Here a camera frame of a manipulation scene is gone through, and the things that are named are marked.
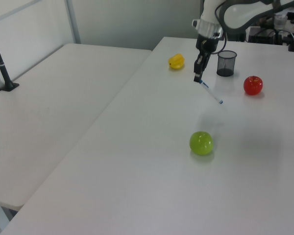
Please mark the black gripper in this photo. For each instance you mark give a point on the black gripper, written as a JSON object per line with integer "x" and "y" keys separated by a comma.
{"x": 207, "y": 44}

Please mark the blue and white marker pen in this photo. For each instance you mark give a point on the blue and white marker pen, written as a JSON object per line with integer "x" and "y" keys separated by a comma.
{"x": 212, "y": 94}

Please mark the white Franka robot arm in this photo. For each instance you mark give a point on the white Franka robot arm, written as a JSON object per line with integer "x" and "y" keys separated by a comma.
{"x": 237, "y": 12}

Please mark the black mesh pen cup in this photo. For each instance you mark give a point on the black mesh pen cup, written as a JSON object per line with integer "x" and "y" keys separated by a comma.
{"x": 226, "y": 64}

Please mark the yellow starfruit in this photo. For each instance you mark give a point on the yellow starfruit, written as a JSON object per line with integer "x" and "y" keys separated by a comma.
{"x": 177, "y": 61}

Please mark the red apple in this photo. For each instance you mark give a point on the red apple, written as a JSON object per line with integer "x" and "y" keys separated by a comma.
{"x": 252, "y": 85}

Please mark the black equipment box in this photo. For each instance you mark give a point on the black equipment box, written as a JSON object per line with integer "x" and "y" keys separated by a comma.
{"x": 262, "y": 36}

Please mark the green apple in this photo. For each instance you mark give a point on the green apple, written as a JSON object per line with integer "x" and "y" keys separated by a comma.
{"x": 201, "y": 144}

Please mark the clear glass jar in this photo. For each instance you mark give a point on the clear glass jar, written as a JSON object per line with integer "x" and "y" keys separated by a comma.
{"x": 280, "y": 20}

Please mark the black pole with base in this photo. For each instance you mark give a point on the black pole with base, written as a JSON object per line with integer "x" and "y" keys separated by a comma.
{"x": 1, "y": 66}

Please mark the grey partition frame post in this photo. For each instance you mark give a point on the grey partition frame post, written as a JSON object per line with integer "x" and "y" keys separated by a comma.
{"x": 73, "y": 22}

